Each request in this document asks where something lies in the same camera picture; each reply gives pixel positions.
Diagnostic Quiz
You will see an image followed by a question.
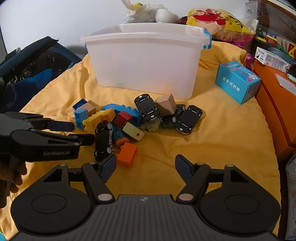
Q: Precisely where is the tan wooden cube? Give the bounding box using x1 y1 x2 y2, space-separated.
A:
155 94 177 116

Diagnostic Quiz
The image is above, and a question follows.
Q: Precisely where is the person's left hand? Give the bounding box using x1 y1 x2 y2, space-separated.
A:
0 162 27 193

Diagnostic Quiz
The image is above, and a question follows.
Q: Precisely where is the yellow toy brick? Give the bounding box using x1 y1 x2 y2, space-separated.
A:
82 108 116 135

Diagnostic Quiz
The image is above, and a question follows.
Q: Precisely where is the small blue toy brick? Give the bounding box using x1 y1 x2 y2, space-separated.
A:
72 99 88 130

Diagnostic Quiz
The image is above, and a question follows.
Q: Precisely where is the small tan cube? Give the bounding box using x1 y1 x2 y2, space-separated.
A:
77 102 96 116

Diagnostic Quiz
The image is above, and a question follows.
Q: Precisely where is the orange toy brick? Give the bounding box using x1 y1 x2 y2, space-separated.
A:
116 143 137 168

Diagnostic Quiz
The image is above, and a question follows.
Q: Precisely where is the teal orange toy figure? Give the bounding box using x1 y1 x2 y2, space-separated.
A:
112 124 130 149

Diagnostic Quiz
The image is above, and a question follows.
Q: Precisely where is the red toy block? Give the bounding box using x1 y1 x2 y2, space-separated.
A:
113 111 133 128

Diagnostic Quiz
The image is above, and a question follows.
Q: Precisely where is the cream block with hole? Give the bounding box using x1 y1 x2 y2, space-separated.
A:
122 122 144 142

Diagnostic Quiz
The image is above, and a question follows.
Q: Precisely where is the dark blue bag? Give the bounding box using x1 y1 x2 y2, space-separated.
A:
1 36 81 113

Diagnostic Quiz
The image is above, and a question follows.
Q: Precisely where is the yellow quilted cloth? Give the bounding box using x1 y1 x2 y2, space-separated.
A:
0 40 282 240

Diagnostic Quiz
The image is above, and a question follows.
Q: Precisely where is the large blue toy brick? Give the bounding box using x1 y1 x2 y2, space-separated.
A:
101 103 142 127

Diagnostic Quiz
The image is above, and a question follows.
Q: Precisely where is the dark green toy car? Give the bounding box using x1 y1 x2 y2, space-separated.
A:
159 104 186 128

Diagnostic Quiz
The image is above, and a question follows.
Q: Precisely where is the green dinosaur toy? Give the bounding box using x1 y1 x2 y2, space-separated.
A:
140 118 161 133

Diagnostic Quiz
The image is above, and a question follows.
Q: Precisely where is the upside-down black toy car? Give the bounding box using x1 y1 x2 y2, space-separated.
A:
134 93 160 121

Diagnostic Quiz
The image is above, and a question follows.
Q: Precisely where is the teal cardboard box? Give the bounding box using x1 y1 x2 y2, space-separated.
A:
215 61 261 104

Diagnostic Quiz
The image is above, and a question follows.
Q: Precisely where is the orange cabinet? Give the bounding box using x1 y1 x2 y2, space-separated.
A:
253 60 295 161

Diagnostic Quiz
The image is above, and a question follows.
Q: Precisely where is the translucent white plastic bin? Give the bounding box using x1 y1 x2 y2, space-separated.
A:
80 23 212 99

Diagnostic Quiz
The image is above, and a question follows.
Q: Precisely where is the white printed carton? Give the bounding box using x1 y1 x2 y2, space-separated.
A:
254 47 290 73

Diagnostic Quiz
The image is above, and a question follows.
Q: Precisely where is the white plastic bag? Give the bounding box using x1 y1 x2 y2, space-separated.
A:
121 0 167 24

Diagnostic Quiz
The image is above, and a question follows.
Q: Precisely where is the yellow red snack bag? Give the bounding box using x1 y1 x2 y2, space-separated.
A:
186 8 258 44

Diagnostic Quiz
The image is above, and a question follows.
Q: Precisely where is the colourful wooden toy set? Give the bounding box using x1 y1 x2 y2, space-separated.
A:
255 25 295 59

